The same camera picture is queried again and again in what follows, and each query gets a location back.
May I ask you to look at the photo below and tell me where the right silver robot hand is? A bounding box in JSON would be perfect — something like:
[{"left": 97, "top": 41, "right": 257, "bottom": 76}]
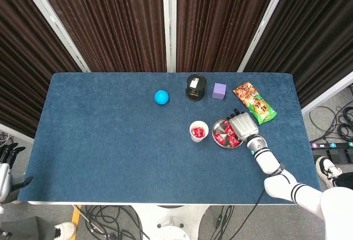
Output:
[{"left": 225, "top": 108, "right": 260, "bottom": 142}]

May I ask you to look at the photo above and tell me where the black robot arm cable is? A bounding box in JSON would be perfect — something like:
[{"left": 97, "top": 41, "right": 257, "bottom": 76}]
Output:
[{"left": 245, "top": 189, "right": 266, "bottom": 240}]

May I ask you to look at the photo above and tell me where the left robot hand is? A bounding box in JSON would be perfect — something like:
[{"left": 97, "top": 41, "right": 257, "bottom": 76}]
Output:
[{"left": 0, "top": 142, "right": 34, "bottom": 204}]

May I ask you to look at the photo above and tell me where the brown curtain panel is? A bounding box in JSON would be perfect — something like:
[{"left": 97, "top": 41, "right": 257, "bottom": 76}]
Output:
[
  {"left": 244, "top": 0, "right": 353, "bottom": 108},
  {"left": 0, "top": 0, "right": 83, "bottom": 138},
  {"left": 176, "top": 0, "right": 282, "bottom": 73},
  {"left": 33, "top": 0, "right": 168, "bottom": 73}
]

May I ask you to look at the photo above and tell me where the black foot pedal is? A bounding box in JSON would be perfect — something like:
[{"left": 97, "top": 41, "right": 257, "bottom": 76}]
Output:
[{"left": 313, "top": 147, "right": 353, "bottom": 166}]

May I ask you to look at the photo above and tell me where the green orange snack bag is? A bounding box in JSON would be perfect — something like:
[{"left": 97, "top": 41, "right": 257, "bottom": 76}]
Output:
[{"left": 233, "top": 82, "right": 277, "bottom": 126}]

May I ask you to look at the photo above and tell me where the steel bowl with candies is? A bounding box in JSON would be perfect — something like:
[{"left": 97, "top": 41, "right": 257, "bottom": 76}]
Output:
[{"left": 211, "top": 118, "right": 245, "bottom": 149}]

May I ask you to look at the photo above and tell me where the blue velvet table cloth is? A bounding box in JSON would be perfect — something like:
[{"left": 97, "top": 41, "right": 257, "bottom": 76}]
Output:
[{"left": 17, "top": 72, "right": 323, "bottom": 205}]

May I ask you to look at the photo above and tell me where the black cable tangle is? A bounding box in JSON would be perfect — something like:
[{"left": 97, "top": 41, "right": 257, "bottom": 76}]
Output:
[{"left": 73, "top": 204, "right": 151, "bottom": 240}]

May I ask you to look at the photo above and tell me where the black trouser leg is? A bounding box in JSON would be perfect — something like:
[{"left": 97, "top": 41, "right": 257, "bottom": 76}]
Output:
[{"left": 335, "top": 172, "right": 353, "bottom": 191}]

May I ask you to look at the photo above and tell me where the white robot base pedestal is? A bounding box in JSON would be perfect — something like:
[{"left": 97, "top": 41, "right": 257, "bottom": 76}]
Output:
[{"left": 129, "top": 204, "right": 208, "bottom": 240}]

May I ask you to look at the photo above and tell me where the white black sneaker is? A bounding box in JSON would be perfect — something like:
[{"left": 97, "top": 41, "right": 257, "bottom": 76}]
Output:
[{"left": 315, "top": 156, "right": 343, "bottom": 194}]

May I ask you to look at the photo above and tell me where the white table frame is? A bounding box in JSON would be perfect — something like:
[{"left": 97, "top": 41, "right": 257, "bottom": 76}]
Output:
[{"left": 27, "top": 201, "right": 272, "bottom": 206}]

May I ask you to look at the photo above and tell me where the black cable with green light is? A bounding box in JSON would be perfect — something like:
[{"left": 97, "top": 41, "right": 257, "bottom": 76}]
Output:
[{"left": 209, "top": 204, "right": 235, "bottom": 240}]

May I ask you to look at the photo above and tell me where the black cylindrical can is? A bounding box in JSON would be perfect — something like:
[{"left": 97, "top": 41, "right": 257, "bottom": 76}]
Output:
[{"left": 185, "top": 73, "right": 207, "bottom": 102}]

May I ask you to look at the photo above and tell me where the black cable coil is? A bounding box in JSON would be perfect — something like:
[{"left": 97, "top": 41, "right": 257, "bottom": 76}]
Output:
[{"left": 308, "top": 84, "right": 353, "bottom": 144}]

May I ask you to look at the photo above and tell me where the yellow floor tape strip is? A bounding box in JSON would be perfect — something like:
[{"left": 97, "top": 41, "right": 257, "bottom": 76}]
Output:
[{"left": 71, "top": 204, "right": 82, "bottom": 226}]

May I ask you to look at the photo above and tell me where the dark grey trouser leg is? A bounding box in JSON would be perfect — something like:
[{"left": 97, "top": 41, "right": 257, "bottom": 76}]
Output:
[{"left": 0, "top": 216, "right": 57, "bottom": 240}]

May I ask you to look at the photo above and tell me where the white paper cup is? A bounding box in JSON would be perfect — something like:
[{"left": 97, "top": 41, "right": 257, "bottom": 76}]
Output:
[{"left": 189, "top": 120, "right": 209, "bottom": 143}]

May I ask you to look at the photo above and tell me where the blue ball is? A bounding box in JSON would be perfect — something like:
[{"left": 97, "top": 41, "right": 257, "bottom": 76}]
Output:
[{"left": 154, "top": 89, "right": 170, "bottom": 105}]

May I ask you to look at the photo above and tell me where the purple cube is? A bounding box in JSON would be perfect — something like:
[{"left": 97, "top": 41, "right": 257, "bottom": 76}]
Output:
[{"left": 212, "top": 82, "right": 227, "bottom": 100}]

